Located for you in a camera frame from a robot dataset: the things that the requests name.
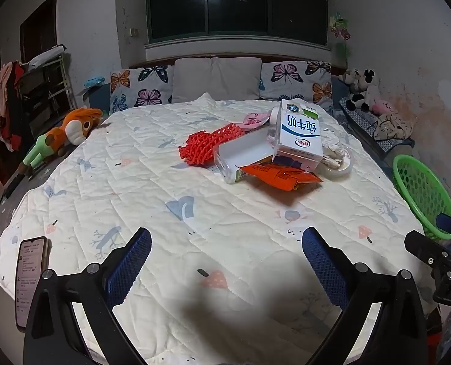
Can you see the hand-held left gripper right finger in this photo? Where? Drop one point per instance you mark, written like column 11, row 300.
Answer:
column 322, row 262

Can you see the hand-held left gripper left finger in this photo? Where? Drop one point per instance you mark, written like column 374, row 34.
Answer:
column 132, row 262

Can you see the green plastic basket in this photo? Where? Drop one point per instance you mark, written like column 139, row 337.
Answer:
column 419, row 190

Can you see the red foam fruit net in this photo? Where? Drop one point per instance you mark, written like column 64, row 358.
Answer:
column 206, row 142

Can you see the red plastic object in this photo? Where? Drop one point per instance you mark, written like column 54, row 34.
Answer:
column 434, row 330

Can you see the orange snack packet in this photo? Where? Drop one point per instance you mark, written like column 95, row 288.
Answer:
column 282, row 176

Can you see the smartphone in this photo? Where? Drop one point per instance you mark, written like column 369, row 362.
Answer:
column 30, row 281

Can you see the spotted plush toy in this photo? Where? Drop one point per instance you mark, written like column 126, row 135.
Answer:
column 394, row 125

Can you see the white and blue milk carton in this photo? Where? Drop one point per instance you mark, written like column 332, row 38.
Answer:
column 299, row 135

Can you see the pink plush toy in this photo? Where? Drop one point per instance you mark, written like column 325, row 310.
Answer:
column 383, row 107

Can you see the clear plastic box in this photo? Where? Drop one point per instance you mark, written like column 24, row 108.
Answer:
column 240, row 154

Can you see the orange and green stuffed toy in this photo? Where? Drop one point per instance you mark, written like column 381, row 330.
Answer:
column 73, row 127

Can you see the pink packet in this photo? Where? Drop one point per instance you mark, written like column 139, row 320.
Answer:
column 254, row 119

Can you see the black and white plush toy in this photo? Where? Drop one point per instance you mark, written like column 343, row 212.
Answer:
column 366, row 85

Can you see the blue nightstand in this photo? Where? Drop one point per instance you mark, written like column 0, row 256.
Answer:
column 96, row 100

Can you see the butterfly print pillow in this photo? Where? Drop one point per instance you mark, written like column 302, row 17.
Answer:
column 142, row 87
column 294, row 80

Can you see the brown and white plush toy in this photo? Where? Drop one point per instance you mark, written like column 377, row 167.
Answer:
column 350, row 78

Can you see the teal object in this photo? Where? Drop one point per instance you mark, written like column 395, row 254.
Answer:
column 94, row 82

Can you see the grey pillow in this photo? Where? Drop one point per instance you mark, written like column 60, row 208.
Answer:
column 237, row 78
column 191, row 81

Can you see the metal shelf rack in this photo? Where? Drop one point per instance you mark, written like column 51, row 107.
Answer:
column 54, row 87

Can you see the hanging clothes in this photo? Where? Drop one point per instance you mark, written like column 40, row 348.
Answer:
column 9, row 102

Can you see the dark window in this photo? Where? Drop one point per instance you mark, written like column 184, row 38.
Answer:
column 237, row 11

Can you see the artificial flower wall decoration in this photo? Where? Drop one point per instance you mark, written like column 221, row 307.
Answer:
column 339, row 26

